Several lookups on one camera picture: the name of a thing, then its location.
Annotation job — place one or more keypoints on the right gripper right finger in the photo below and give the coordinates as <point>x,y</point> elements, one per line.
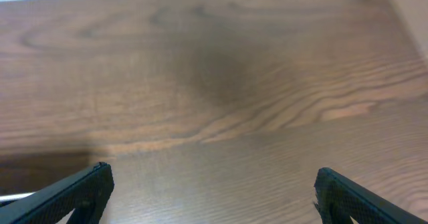
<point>341,200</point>

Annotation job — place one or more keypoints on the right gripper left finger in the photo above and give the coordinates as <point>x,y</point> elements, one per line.
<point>83,195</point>

